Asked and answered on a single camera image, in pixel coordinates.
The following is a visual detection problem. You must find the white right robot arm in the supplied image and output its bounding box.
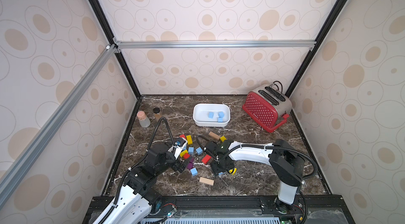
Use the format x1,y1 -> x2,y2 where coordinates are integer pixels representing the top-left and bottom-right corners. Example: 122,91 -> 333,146
196,135 -> 318,214

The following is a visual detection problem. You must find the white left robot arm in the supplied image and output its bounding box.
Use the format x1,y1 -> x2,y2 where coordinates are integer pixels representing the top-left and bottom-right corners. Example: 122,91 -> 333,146
94,117 -> 191,224

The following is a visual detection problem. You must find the purple block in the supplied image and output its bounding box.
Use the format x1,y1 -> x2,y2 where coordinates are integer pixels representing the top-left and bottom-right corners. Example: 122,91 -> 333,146
186,157 -> 194,170

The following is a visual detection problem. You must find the long red block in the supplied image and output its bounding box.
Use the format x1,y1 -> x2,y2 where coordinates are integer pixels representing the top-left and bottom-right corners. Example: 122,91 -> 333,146
201,155 -> 212,165

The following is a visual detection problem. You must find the blue cube left cluster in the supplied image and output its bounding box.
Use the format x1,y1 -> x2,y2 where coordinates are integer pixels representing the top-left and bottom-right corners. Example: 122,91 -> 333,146
196,147 -> 203,155

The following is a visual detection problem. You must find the natural wood block rear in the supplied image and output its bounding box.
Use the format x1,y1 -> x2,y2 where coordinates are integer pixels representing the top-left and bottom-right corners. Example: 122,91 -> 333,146
209,131 -> 220,140

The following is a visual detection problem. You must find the natural wood flat block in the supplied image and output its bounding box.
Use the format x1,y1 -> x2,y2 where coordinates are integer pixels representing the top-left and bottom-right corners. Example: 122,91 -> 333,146
199,177 -> 214,186

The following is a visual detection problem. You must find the yellow flat block left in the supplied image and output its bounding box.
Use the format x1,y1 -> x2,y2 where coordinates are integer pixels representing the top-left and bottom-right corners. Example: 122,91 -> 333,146
186,135 -> 193,145

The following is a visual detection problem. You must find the white plastic tub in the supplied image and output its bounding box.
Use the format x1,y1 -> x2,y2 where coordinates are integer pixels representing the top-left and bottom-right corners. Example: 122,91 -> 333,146
193,103 -> 231,127

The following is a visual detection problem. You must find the pink lid glass jar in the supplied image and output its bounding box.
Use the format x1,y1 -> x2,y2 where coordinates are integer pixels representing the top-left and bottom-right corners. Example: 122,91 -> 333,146
137,111 -> 151,128

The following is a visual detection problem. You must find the black lid spice jar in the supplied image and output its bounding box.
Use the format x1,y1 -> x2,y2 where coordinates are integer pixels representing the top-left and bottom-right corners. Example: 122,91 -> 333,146
153,107 -> 162,122

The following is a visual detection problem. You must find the red polka dot toaster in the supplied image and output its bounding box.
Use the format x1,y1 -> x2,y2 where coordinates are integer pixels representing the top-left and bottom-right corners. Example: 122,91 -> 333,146
242,80 -> 292,133

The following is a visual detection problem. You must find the silver horizontal frame bar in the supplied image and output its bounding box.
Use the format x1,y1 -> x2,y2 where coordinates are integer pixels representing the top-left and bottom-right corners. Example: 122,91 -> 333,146
116,40 -> 316,50

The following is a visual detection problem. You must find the silver left frame bar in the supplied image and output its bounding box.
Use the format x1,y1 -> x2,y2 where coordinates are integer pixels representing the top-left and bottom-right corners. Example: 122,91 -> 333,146
1,44 -> 117,208

